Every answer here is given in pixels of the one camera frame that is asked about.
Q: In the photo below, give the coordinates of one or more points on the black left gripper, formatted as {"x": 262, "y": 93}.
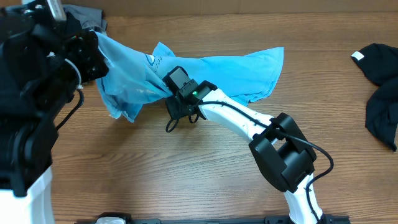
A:
{"x": 83, "y": 50}

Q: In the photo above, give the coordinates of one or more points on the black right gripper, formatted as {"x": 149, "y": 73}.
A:
{"x": 172, "y": 104}

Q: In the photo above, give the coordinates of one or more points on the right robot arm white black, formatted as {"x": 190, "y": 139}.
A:
{"x": 277, "y": 144}

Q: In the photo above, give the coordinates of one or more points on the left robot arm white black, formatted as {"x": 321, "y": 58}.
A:
{"x": 28, "y": 130}

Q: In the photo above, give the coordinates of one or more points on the folded grey garment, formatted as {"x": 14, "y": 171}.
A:
{"x": 90, "y": 18}

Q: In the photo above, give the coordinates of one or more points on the unfolded black garment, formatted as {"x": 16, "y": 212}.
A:
{"x": 378, "y": 62}

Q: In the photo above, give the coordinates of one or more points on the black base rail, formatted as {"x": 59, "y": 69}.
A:
{"x": 125, "y": 218}

